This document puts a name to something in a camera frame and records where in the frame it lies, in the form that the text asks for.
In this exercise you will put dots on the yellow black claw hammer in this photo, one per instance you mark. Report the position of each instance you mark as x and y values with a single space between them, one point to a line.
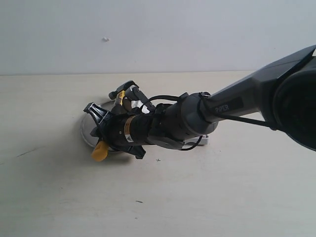
100 152

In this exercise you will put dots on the red dome push button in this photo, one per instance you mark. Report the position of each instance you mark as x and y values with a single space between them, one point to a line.
204 141

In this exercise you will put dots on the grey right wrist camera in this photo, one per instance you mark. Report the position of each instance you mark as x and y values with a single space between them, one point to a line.
128 98

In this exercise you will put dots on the round steel plate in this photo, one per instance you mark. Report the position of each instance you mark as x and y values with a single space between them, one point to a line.
87 125

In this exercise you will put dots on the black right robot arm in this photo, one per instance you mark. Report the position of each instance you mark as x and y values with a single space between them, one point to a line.
280 96

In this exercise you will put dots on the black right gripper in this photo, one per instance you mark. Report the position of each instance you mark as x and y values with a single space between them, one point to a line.
125 133

